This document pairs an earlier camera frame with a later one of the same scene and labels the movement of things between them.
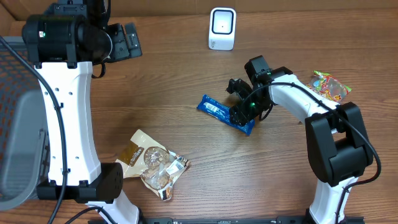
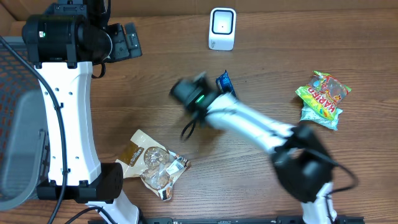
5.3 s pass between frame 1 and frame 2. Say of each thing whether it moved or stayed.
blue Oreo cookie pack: moved
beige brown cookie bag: stayed
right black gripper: moved
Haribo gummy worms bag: stayed
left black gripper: stayed
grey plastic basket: stayed
